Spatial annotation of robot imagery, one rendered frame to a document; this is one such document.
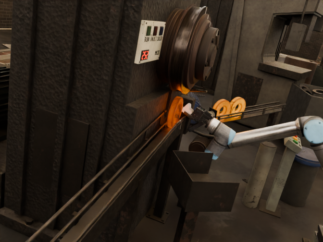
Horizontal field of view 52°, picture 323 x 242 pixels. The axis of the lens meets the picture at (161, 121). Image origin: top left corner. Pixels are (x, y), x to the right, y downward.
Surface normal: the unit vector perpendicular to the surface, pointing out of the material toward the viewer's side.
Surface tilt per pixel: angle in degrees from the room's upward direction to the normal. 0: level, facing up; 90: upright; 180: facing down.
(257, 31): 90
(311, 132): 83
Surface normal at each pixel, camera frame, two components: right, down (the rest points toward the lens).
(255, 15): -0.55, 0.18
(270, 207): -0.33, 0.25
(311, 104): -0.08, 0.32
